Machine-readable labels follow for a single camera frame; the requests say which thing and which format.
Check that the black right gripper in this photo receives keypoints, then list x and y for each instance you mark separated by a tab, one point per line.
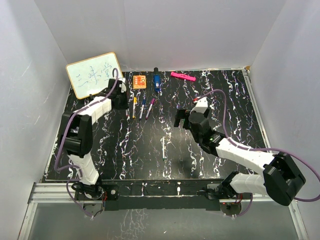
182	114

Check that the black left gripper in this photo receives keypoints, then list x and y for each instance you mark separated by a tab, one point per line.
125	106

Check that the white pen with yellow tip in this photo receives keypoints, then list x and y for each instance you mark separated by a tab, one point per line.
134	107

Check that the white pen with blue tip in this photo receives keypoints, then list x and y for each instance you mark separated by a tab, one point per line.
142	108

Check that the white pen with purple tip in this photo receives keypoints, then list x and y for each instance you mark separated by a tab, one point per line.
150	108

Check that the white pen with green tip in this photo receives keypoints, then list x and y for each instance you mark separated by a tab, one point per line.
163	148

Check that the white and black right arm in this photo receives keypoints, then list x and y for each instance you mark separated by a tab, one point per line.
275	175

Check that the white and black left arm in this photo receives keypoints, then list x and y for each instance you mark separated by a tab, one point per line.
76	135

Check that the small orange notebook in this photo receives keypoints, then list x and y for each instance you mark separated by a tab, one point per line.
139	82

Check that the pink plastic tool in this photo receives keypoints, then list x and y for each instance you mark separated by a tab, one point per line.
183	76

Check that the blue stapler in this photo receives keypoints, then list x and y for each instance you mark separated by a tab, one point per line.
156	80

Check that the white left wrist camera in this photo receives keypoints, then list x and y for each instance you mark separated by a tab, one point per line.
122	84

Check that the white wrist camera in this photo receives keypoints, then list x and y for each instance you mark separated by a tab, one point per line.
122	84
201	106

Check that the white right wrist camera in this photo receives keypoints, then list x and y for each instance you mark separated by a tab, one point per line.
201	106

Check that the small whiteboard with yellow frame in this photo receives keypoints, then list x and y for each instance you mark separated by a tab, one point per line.
91	76

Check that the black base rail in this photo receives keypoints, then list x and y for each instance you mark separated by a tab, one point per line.
161	194

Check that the aluminium frame rail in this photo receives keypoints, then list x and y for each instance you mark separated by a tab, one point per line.
52	215

